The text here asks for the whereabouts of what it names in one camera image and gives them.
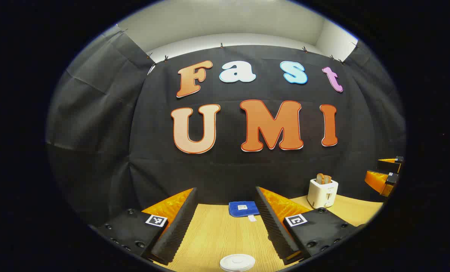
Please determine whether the black backdrop cloth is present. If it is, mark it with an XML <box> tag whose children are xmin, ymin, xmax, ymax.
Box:
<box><xmin>46</xmin><ymin>26</ymin><xmax>407</xmax><ymax>227</ymax></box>

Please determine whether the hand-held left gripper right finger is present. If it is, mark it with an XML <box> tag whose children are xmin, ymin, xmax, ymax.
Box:
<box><xmin>255</xmin><ymin>186</ymin><xmax>365</xmax><ymax>265</ymax></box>

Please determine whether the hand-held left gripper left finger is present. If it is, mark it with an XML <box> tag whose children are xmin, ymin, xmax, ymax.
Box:
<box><xmin>90</xmin><ymin>187</ymin><xmax>199</xmax><ymax>266</ymax></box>

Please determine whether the blue towel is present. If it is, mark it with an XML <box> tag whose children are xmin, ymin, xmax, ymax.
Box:
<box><xmin>228</xmin><ymin>201</ymin><xmax>260</xmax><ymax>222</ymax></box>

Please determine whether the white teacup lid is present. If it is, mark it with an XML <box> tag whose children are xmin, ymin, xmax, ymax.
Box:
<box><xmin>220</xmin><ymin>254</ymin><xmax>256</xmax><ymax>272</ymax></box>

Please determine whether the white toaster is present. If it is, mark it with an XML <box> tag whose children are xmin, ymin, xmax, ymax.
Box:
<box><xmin>307</xmin><ymin>178</ymin><xmax>339</xmax><ymax>209</ymax></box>

